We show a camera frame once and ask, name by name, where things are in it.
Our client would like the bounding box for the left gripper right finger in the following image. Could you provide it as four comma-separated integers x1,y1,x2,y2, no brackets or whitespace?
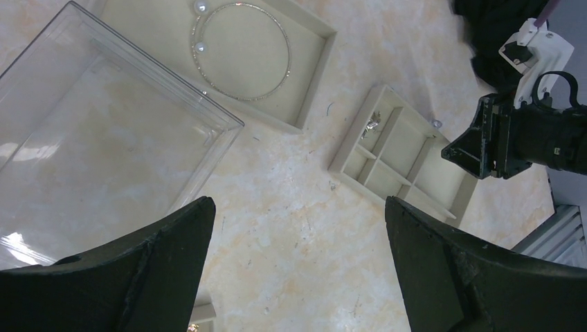
385,196,586,331

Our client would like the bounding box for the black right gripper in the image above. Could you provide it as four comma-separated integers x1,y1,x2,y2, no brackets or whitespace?
441,71,586,179

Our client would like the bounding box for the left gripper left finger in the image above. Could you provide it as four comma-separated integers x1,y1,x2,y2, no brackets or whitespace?
1,196,216,331

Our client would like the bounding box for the beige ring-slot tray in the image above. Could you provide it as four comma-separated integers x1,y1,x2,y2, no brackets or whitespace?
187,304,217,332

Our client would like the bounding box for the beige compartment tray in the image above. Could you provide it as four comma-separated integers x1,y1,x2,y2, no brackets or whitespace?
329,84,478,227

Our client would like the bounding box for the clear acrylic box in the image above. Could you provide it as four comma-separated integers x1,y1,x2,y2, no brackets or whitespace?
1,1,244,270

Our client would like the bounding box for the shallow beige tray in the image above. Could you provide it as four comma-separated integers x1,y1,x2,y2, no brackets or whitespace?
92,1,336,134

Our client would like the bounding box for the silver pearl-tipped bangle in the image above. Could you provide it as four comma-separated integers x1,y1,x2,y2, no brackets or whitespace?
190,1,293,101

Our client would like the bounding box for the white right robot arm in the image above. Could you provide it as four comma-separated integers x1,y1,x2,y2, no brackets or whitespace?
489,19,586,179

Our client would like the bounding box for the black cloth pile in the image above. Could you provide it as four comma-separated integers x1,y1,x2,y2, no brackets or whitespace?
451,0,547,93

